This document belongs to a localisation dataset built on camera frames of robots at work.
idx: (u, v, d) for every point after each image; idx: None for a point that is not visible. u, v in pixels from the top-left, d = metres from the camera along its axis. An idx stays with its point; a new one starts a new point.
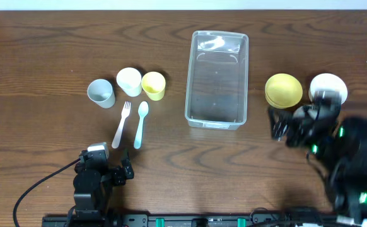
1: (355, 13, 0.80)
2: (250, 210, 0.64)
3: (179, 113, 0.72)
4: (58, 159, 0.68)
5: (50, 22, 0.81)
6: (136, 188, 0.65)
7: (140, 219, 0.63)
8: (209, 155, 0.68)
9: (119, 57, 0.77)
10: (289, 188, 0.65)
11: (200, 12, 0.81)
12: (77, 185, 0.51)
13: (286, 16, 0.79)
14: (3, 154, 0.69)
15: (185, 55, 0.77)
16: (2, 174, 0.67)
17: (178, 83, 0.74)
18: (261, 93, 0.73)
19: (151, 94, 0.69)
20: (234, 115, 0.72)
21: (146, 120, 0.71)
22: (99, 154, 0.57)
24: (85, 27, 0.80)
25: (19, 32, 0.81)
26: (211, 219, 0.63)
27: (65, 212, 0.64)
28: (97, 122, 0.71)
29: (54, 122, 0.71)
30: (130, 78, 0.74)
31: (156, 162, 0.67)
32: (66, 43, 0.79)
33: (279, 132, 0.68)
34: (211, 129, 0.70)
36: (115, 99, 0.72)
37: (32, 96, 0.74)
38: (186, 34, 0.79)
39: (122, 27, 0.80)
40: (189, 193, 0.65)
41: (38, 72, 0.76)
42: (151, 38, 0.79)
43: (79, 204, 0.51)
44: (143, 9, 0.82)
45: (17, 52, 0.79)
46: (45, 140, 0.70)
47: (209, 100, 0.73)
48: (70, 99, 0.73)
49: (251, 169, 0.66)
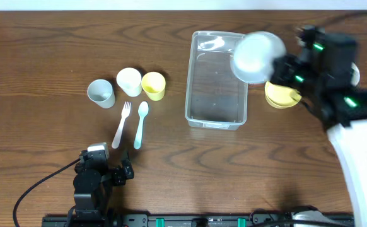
1: (356, 13, 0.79)
2: (249, 210, 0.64)
3: (180, 113, 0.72)
4: (58, 159, 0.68)
5: (49, 22, 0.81)
6: (135, 188, 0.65)
7: (140, 219, 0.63)
8: (209, 155, 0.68)
9: (119, 58, 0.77)
10: (289, 189, 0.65)
11: (199, 13, 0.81)
12: (77, 185, 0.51)
13: (286, 16, 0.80)
14: (3, 154, 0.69)
15: (185, 55, 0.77)
16: (2, 174, 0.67)
17: (178, 83, 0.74)
18: (261, 93, 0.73)
19: (151, 94, 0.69)
20: (234, 115, 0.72)
21: (146, 120, 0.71)
22: (99, 154, 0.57)
24: (85, 27, 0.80)
25: (18, 32, 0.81)
26: (211, 219, 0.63)
27: (66, 212, 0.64)
28: (97, 122, 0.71)
29: (54, 122, 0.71)
30: (130, 78, 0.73)
31: (156, 162, 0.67)
32: (66, 43, 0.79)
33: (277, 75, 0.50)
34: (211, 129, 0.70)
36: (115, 100, 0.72)
37: (32, 96, 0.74)
38: (186, 34, 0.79)
39: (122, 27, 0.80)
40: (189, 193, 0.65)
41: (38, 72, 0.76)
42: (151, 38, 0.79)
43: (79, 204, 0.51)
44: (143, 10, 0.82)
45: (17, 52, 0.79)
46: (45, 139, 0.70)
47: (209, 100, 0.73)
48: (70, 99, 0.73)
49: (251, 169, 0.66)
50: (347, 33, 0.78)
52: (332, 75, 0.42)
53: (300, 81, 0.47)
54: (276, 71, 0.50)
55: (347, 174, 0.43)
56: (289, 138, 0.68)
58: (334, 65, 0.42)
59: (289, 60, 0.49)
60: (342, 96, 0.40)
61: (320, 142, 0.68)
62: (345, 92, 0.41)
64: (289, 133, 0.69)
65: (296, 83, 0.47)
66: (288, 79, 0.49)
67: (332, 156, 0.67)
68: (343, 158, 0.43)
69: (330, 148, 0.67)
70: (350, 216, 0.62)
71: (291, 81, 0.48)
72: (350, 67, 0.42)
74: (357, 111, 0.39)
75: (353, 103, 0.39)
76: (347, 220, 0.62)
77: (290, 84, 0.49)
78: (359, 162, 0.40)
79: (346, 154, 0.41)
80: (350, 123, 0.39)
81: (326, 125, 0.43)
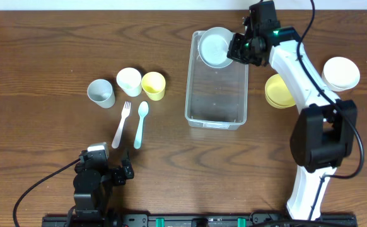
1: (356, 13, 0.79)
2: (249, 210, 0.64)
3: (180, 113, 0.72)
4: (58, 160, 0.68)
5: (49, 22, 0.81)
6: (135, 188, 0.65)
7: (140, 219, 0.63)
8: (209, 155, 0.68)
9: (119, 58, 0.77)
10: (289, 189, 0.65)
11: (199, 12, 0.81)
12: (77, 185, 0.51)
13: (286, 16, 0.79)
14: (2, 154, 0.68)
15: (185, 55, 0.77)
16: (2, 174, 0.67)
17: (178, 83, 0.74)
18: (261, 93, 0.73)
19: (151, 94, 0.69)
20: (234, 115, 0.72)
21: (146, 120, 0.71)
22: (99, 154, 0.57)
24: (84, 26, 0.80)
25: (18, 32, 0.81)
26: (211, 219, 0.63)
27: (66, 212, 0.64)
28: (97, 122, 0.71)
29: (54, 122, 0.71)
30: (130, 78, 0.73)
31: (156, 162, 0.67)
32: (66, 43, 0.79)
33: (234, 53, 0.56)
34: (211, 129, 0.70)
36: (115, 99, 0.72)
37: (31, 96, 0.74)
38: (186, 34, 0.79)
39: (122, 27, 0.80)
40: (189, 193, 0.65)
41: (38, 72, 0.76)
42: (151, 38, 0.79)
43: (79, 204, 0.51)
44: (142, 9, 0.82)
45: (16, 52, 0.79)
46: (45, 139, 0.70)
47: (209, 100, 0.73)
48: (70, 98, 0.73)
49: (251, 169, 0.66)
50: (347, 33, 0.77)
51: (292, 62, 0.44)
52: (261, 24, 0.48)
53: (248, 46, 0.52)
54: (231, 48, 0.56)
55: (289, 86, 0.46)
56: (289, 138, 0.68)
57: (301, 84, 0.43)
58: (261, 17, 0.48)
59: (238, 37, 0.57)
60: (270, 34, 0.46)
61: None
62: (272, 28, 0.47)
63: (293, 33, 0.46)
64: (288, 133, 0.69)
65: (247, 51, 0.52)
66: (241, 50, 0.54)
67: None
68: (283, 73, 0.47)
69: None
70: (350, 216, 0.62)
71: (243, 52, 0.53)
72: (275, 16, 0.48)
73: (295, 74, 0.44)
74: (280, 37, 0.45)
75: (277, 33, 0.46)
76: (347, 219, 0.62)
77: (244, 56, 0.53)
78: (289, 67, 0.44)
79: (279, 62, 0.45)
80: (279, 43, 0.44)
81: (268, 60, 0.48)
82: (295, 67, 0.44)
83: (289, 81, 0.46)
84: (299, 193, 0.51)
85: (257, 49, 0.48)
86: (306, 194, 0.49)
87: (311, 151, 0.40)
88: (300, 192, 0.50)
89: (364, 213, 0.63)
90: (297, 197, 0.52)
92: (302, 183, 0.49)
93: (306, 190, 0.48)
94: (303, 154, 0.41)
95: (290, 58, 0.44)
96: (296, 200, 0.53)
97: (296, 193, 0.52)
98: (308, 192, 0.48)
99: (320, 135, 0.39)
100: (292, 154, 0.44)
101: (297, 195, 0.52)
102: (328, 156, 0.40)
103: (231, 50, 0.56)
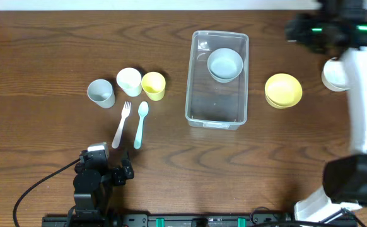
1: None
2: (250, 210, 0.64)
3: (180, 113, 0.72)
4: (58, 160, 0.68)
5: (49, 22, 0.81)
6: (136, 188, 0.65)
7: (140, 219, 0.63)
8: (209, 155, 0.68)
9: (119, 58, 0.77)
10: (288, 188, 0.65)
11: (200, 13, 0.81)
12: (77, 185, 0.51)
13: (286, 16, 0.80)
14: (2, 154, 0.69)
15: (185, 55, 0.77)
16: (2, 175, 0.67)
17: (178, 83, 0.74)
18: (261, 93, 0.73)
19: (151, 94, 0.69)
20: (234, 115, 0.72)
21: (146, 120, 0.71)
22: (99, 154, 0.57)
24: (84, 27, 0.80)
25: (18, 32, 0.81)
26: (211, 219, 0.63)
27: (66, 212, 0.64)
28: (97, 122, 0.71)
29: (54, 122, 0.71)
30: (130, 78, 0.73)
31: (156, 162, 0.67)
32: (66, 43, 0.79)
33: (297, 38, 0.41)
34: (211, 129, 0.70)
36: (115, 100, 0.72)
37: (31, 96, 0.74)
38: (186, 34, 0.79)
39: (122, 27, 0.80)
40: (189, 193, 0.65)
41: (38, 72, 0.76)
42: (151, 38, 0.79)
43: (79, 204, 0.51)
44: (142, 9, 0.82)
45: (16, 52, 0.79)
46: (45, 139, 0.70)
47: (209, 100, 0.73)
48: (70, 99, 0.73)
49: (251, 169, 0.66)
50: None
51: None
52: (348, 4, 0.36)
53: (321, 32, 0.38)
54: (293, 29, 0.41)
55: (352, 108, 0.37)
56: (289, 138, 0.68)
57: None
58: None
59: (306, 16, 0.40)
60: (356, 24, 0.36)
61: (320, 142, 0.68)
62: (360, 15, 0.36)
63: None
64: (288, 133, 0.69)
65: (316, 38, 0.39)
66: (311, 34, 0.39)
67: (332, 156, 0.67)
68: (350, 87, 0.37)
69: (331, 148, 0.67)
70: None
71: (311, 39, 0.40)
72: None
73: (366, 96, 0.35)
74: None
75: (366, 29, 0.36)
76: (347, 220, 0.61)
77: (312, 43, 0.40)
78: (364, 85, 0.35)
79: (353, 69, 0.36)
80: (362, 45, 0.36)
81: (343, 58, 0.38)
82: None
83: (358, 103, 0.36)
84: (315, 206, 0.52)
85: (336, 40, 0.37)
86: (320, 211, 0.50)
87: (344, 190, 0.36)
88: (316, 205, 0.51)
89: (364, 213, 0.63)
90: (311, 206, 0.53)
92: (321, 202, 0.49)
93: (323, 209, 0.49)
94: (337, 186, 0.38)
95: None
96: (308, 207, 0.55)
97: (313, 203, 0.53)
98: (323, 212, 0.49)
99: (364, 181, 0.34)
100: (326, 176, 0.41)
101: (313, 206, 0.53)
102: (362, 200, 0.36)
103: (291, 34, 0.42)
